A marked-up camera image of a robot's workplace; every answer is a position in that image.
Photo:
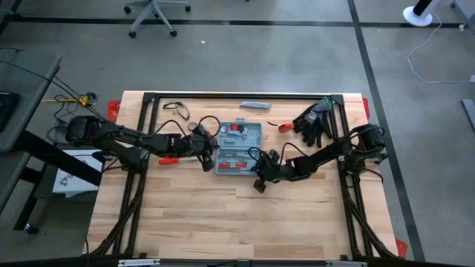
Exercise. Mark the red white tape roll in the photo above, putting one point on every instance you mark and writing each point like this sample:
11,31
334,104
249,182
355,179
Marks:
225,129

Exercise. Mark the grey desk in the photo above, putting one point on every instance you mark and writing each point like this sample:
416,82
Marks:
29,92

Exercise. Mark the white printed paper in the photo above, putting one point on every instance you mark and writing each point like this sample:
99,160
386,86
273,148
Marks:
74,181

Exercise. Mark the black grey work glove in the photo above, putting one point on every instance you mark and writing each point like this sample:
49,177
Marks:
302,122
323,111

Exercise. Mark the red black small tool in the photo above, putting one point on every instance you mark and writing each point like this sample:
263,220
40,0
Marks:
237,128

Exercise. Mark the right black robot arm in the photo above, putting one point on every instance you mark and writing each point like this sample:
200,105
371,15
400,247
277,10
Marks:
323,155

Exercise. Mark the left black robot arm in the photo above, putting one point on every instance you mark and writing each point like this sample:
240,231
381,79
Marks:
122,135

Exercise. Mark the grey utility knife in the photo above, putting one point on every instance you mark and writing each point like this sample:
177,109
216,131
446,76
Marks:
255,105

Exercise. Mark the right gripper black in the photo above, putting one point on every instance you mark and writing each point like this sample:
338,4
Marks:
272,170

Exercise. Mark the red table corner clamp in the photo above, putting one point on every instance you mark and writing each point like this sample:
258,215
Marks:
113,110
401,248
366,108

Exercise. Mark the white round floor stand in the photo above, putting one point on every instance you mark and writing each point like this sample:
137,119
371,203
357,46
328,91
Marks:
417,18

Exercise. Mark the grey floor plate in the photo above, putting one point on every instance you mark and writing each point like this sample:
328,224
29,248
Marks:
469,111

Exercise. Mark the black safety glasses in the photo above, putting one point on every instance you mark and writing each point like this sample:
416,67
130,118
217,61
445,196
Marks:
171,105

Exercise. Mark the grey office chair base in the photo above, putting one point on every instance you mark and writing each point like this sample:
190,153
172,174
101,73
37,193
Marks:
154,9

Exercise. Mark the grey plastic tool case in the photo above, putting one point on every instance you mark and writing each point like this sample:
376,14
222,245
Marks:
239,154

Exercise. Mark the black desk legs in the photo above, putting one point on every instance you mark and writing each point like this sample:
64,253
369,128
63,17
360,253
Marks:
55,159

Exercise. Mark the silver round tape roll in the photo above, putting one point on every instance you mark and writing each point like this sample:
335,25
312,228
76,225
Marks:
192,126

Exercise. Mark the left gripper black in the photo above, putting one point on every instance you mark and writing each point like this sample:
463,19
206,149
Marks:
198,144

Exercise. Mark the silver metal bracket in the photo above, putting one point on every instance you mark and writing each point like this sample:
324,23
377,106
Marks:
137,263
345,264

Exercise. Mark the red bit holder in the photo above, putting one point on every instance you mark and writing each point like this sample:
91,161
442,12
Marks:
224,166
241,165

